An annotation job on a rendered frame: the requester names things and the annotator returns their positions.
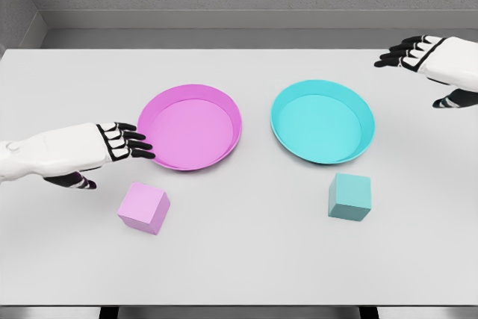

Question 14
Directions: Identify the cyan block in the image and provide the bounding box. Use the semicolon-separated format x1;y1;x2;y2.
327;173;373;221

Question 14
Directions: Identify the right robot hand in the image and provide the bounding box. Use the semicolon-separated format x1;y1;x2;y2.
374;35;478;109

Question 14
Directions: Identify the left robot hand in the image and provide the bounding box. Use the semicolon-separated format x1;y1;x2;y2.
39;121;156;191

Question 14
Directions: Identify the pink block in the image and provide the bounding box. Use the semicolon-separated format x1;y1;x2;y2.
117;182;171;237

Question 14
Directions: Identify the pink plate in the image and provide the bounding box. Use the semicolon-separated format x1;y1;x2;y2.
137;84;243;173

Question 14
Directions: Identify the cyan plate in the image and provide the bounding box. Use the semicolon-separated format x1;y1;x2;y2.
270;79;376;165

